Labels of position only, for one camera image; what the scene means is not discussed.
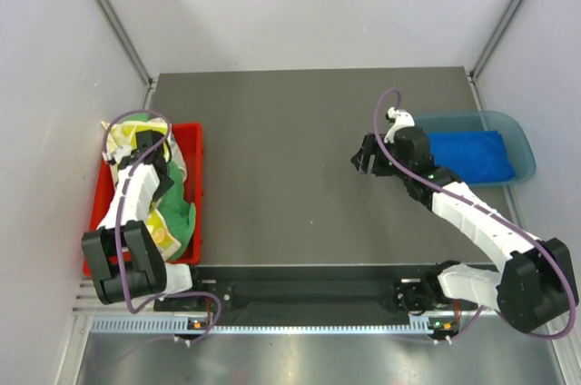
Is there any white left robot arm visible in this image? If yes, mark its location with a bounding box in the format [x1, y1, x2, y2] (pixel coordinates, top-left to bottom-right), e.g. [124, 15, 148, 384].
[82, 130, 206, 314]

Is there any white slotted cable duct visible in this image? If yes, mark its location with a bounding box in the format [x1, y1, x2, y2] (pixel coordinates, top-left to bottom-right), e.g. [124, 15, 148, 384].
[91, 315, 458, 336]

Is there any yellow patterned towel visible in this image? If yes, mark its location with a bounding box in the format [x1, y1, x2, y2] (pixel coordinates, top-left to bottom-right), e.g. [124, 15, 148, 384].
[102, 112, 197, 262]

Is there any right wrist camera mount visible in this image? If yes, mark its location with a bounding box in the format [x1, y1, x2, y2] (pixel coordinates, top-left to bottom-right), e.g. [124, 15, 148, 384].
[383, 106, 415, 144]

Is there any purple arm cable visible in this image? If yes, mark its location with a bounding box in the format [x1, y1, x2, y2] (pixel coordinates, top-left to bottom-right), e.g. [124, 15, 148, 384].
[373, 87, 577, 344]
[102, 108, 222, 345]

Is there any translucent blue tray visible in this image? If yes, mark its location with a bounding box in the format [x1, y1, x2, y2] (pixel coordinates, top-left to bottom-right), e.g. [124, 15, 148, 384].
[414, 111, 537, 187]

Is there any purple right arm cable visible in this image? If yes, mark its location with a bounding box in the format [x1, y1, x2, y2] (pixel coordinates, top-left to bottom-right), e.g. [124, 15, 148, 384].
[373, 87, 577, 344]

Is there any red plastic bin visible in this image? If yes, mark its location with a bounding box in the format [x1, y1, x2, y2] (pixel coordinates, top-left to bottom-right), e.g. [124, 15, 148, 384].
[89, 123, 204, 265]

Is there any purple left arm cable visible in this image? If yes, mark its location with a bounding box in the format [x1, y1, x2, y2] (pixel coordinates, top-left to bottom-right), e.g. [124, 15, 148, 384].
[102, 108, 222, 345]

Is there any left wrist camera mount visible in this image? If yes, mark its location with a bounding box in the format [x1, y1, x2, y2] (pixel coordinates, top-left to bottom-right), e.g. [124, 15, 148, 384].
[102, 144, 149, 170]

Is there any blue towel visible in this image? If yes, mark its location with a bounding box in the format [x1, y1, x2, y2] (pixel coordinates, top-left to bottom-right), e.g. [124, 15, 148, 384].
[428, 131, 516, 184]

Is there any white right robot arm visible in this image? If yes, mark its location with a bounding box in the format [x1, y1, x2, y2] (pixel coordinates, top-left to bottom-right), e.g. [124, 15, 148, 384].
[351, 126, 579, 337]

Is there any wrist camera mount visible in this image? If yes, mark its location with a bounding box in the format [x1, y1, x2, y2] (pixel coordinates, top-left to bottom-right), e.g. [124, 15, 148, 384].
[102, 144, 149, 170]
[383, 106, 415, 144]

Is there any green towel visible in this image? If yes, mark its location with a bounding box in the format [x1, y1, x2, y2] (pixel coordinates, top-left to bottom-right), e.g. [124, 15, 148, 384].
[146, 135, 196, 262]

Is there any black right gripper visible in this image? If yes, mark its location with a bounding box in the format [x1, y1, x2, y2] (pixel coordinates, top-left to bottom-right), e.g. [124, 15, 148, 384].
[351, 133, 412, 181]

